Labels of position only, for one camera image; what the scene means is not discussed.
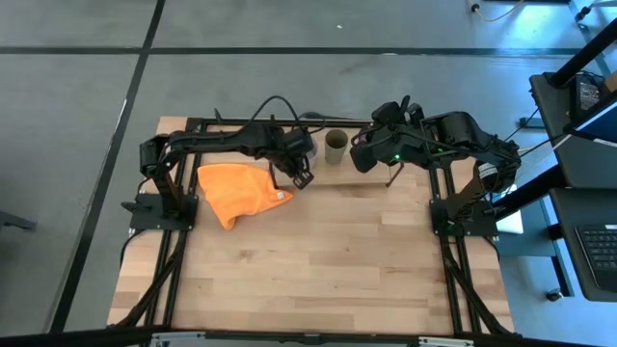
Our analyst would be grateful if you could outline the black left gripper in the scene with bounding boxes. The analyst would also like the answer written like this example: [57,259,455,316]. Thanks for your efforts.
[275,128,316,191]

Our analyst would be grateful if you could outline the small white cup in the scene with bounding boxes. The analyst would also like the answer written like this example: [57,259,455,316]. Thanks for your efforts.
[307,136,320,171]

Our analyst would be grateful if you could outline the dark purple cup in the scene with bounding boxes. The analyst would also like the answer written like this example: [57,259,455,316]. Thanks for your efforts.
[349,136,383,174]

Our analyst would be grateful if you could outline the tall beige cup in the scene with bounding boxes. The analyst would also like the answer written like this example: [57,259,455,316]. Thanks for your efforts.
[324,128,350,166]

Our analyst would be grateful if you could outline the orange microfibre cloth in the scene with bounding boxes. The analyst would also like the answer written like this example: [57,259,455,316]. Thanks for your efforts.
[197,163,294,231]

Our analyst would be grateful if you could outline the black desk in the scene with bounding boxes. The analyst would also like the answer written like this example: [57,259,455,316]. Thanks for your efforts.
[528,70,617,303]

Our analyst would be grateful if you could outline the black power adapter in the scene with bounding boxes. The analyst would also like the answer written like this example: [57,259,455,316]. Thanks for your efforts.
[570,71,606,120]

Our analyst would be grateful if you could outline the laptop with blue screen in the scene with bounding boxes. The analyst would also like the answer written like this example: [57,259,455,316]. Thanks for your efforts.
[562,93,617,146]

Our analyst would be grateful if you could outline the black overhead support bar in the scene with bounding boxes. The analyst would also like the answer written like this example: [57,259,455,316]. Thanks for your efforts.
[549,17,617,89]

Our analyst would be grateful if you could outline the black keyboard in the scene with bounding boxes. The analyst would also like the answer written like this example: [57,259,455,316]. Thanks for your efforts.
[575,223,617,292]

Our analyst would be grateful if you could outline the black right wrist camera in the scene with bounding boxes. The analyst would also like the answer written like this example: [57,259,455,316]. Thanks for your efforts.
[369,94,425,127]

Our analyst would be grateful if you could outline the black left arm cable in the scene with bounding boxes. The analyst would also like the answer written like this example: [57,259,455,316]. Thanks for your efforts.
[246,94,312,137]

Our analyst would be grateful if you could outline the grey camera mount bar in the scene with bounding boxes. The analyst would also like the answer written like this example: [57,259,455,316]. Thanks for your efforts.
[147,330,476,347]

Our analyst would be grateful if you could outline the yellow floor cable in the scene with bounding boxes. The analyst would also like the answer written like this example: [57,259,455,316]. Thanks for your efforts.
[465,0,527,24]

